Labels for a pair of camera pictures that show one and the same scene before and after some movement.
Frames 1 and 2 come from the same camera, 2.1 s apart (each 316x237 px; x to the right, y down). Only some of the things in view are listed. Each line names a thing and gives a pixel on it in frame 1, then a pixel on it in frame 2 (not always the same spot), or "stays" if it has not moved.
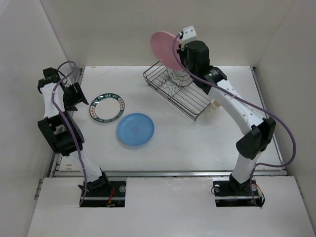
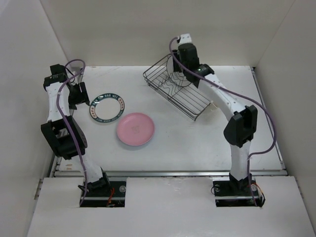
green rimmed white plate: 106,107 stays
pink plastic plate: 162,43 → 135,129
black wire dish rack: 178,87 stays
